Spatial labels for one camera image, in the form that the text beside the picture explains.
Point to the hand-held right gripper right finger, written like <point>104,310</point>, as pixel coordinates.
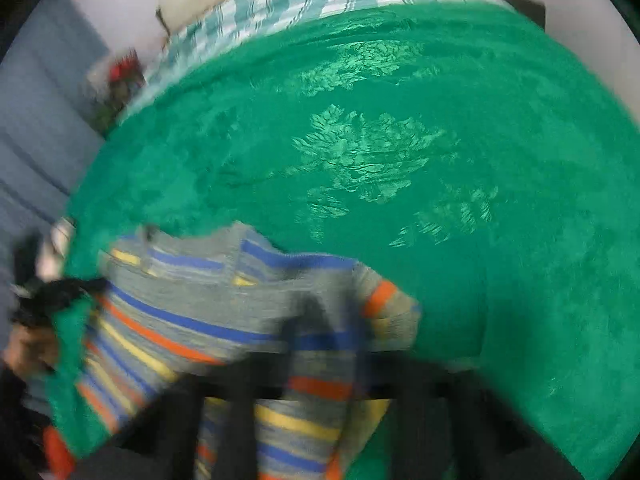
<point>362,340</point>

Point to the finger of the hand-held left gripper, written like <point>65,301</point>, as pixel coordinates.
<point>75,292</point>

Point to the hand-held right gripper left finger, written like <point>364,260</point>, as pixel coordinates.
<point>295,330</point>

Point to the blue curtain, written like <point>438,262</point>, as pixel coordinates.
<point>40,135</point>

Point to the striped knit sweater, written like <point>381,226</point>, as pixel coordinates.
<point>200,305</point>

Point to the red and dark blurred object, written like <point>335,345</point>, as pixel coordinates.
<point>125,70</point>

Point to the person's left hand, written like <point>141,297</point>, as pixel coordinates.
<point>30,350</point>

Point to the green plush blanket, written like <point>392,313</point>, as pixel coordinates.
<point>450,160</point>

